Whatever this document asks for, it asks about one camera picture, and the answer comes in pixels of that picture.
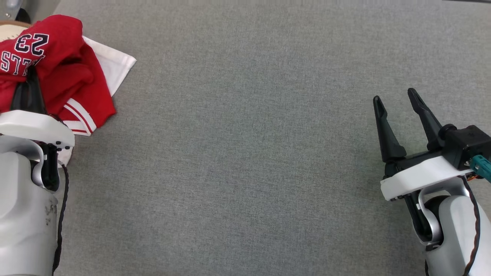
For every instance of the red jersey with number 23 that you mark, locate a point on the red jersey with number 23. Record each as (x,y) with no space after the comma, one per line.
(57,34)

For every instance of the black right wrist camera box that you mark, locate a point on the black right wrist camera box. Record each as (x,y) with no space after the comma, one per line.
(466,143)

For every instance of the white grey robot right arm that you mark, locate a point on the white grey robot right arm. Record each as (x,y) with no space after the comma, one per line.
(456,237)

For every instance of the white garment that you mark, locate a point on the white garment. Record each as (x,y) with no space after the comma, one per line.
(115,65)

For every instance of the beige round laundry basket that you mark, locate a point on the beige round laundry basket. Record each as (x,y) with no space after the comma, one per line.
(9,32)

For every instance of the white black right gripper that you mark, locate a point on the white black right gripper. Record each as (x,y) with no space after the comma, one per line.
(418,176)

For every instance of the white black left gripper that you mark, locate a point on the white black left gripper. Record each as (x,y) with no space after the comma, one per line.
(34,126)

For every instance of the white grey robot left arm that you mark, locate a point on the white grey robot left arm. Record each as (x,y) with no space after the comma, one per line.
(23,214)

